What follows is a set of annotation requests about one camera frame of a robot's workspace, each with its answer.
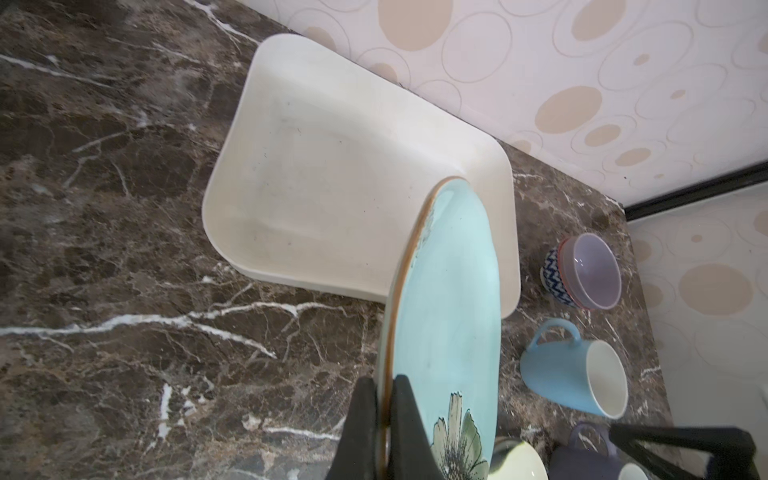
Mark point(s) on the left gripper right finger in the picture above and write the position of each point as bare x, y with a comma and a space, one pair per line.
410, 452

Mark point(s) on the cream plate with dark rim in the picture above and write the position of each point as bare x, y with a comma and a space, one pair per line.
515, 459

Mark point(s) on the lavender bowl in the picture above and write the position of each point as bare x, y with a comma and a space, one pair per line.
582, 272

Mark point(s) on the purple grey mug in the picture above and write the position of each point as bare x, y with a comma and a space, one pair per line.
570, 462

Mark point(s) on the teal flower plate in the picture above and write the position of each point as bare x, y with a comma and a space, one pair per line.
441, 329

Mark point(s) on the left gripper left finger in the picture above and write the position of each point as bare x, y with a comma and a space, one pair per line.
355, 458

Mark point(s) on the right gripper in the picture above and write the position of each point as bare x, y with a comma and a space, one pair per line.
730, 451

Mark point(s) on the white plastic bin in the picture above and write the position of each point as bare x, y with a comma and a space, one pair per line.
325, 169

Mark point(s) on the light blue mug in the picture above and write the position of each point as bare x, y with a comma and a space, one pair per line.
585, 375

